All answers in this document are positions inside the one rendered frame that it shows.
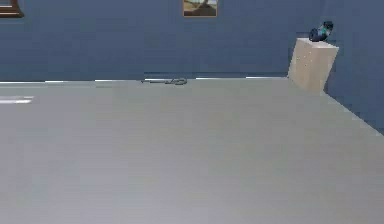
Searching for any beige chest of drawers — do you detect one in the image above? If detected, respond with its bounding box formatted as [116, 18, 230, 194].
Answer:
[287, 37, 340, 95]

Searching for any dark blue alarm clock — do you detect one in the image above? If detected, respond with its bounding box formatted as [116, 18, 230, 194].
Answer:
[308, 20, 335, 43]

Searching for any dark brown framed picture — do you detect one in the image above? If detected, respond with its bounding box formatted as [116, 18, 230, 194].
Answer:
[0, 0, 25, 19]

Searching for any brown framed landscape picture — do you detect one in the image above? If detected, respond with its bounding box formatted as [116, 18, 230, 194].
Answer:
[182, 0, 219, 18]

